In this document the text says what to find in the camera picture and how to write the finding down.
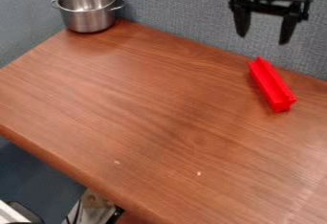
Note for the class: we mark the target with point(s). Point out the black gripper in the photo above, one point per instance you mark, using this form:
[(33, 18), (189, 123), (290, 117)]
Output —
[(293, 10)]

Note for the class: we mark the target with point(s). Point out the red rectangular block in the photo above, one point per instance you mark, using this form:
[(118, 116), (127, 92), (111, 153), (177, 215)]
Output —
[(271, 85)]

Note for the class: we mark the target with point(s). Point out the stainless steel pot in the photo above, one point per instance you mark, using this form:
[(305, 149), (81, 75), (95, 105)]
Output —
[(89, 16)]

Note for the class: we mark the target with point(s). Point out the white object at corner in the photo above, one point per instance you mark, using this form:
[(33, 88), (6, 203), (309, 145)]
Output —
[(14, 213)]

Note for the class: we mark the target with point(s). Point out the metal table leg frame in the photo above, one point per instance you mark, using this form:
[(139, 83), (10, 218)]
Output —
[(94, 210)]

